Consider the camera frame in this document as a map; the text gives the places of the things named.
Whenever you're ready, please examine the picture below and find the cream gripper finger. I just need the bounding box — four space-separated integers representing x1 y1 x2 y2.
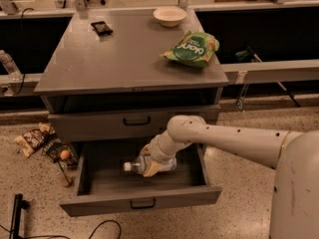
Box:
143 160 164 177

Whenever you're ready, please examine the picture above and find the clear plastic water bottle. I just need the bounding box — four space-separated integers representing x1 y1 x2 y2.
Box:
124 155 176 175

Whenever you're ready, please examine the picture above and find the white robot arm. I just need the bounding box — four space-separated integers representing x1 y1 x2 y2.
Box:
141 116 319 239

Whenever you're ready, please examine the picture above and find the open grey lower drawer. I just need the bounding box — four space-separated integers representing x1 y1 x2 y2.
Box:
60 137 221 217

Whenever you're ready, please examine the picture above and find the grey metal drawer cabinet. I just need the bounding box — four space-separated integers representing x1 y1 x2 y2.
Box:
34 7 229 218

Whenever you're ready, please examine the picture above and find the closed grey upper drawer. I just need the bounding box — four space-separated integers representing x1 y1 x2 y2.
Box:
48 104 221 143

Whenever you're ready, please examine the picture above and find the clear bottle at left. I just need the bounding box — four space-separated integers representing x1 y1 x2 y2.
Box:
0 50 22 81

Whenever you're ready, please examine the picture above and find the orange ball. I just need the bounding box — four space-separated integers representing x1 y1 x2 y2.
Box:
60 150 71 160

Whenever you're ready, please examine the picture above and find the clear cup on floor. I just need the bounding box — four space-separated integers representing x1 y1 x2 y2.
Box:
52 161 72 187

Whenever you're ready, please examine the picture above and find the dark snack bag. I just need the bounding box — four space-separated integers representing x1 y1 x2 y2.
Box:
42 138 78 167

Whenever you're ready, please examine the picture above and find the green chip bag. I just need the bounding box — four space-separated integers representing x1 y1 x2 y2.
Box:
160 31 219 68

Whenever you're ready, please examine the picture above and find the brown white snack bag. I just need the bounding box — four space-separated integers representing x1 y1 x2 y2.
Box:
14 122 55 157

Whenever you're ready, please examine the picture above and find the small black snack packet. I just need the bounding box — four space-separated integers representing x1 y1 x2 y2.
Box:
91 21 113 36

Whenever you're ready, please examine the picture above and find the white paper bowl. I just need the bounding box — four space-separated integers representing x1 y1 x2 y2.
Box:
154 7 186 27

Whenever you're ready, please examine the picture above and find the black stand on floor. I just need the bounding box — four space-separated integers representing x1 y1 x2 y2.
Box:
9 193 30 239

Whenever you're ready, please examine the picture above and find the black floor cable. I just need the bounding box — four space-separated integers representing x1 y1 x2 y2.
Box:
0 219 123 239

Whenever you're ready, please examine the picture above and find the grey rail beam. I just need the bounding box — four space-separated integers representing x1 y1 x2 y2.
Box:
222 59 319 85

